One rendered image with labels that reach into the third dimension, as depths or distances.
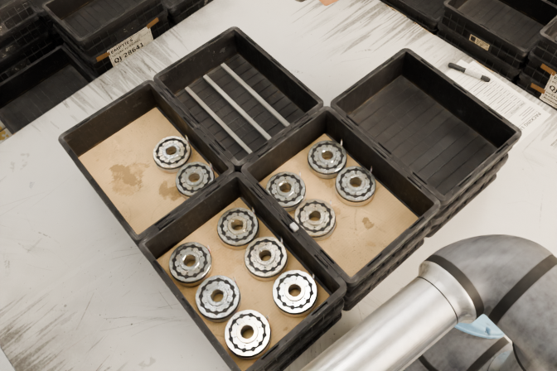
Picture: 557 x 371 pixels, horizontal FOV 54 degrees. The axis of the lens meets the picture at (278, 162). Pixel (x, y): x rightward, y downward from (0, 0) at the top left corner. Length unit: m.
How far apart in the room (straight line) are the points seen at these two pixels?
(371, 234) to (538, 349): 0.71
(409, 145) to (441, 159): 0.09
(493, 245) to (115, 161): 1.09
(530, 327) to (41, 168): 1.45
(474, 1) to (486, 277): 1.98
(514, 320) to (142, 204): 1.00
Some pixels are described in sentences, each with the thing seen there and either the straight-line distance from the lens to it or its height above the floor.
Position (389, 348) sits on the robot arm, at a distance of 0.69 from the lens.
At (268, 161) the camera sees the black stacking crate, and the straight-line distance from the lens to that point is 1.39.
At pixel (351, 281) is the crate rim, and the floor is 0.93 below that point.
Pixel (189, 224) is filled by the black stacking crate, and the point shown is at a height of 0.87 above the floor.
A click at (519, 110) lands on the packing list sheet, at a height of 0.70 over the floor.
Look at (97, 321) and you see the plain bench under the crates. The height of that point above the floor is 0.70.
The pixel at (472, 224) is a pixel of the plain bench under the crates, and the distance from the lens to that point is 1.57.
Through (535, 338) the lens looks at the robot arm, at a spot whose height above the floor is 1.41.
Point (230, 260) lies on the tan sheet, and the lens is 1.35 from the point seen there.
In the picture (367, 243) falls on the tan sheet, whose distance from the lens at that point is 1.36.
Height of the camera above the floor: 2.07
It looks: 58 degrees down
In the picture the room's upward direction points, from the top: 7 degrees counter-clockwise
